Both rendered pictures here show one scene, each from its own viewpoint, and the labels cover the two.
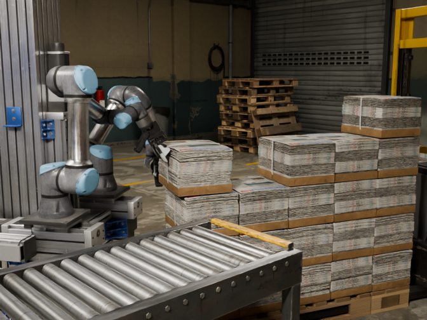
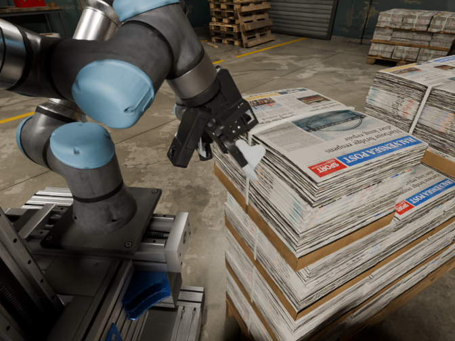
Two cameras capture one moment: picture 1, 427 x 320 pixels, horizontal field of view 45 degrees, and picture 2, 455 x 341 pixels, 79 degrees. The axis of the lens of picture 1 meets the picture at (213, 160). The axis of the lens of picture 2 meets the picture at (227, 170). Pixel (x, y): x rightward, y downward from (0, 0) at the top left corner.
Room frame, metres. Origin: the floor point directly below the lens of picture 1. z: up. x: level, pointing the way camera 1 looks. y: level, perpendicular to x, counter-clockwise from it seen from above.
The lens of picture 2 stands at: (2.13, 0.34, 1.32)
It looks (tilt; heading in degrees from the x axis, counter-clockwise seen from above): 35 degrees down; 353
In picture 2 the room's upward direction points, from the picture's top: straight up
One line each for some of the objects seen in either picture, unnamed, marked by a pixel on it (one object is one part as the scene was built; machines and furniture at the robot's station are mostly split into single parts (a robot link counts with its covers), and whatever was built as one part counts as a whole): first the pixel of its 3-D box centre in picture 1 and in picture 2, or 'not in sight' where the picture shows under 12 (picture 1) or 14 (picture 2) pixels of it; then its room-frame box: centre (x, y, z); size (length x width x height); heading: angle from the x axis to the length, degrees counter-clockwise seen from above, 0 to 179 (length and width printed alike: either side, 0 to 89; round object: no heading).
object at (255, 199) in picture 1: (271, 251); (366, 237); (2.85, -0.33, 0.42); 1.17 x 0.39 x 0.83; 112
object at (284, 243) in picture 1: (249, 232); not in sight; (1.97, -0.14, 0.81); 0.43 x 0.03 x 0.02; 42
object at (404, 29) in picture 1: (397, 138); not in sight; (3.58, -1.29, 0.97); 0.09 x 0.09 x 1.75; 22
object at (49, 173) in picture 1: (55, 177); not in sight; (2.20, 0.69, 0.98); 0.13 x 0.12 x 0.14; 65
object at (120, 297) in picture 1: (98, 285); not in sight; (1.54, 0.36, 0.77); 0.47 x 0.05 x 0.05; 42
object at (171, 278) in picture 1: (149, 269); not in sight; (1.67, 0.22, 0.77); 0.47 x 0.05 x 0.05; 42
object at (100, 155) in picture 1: (100, 158); (86, 157); (2.69, 0.60, 0.98); 0.13 x 0.12 x 0.14; 52
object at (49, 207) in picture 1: (55, 203); not in sight; (2.20, 0.69, 0.87); 0.15 x 0.15 x 0.10
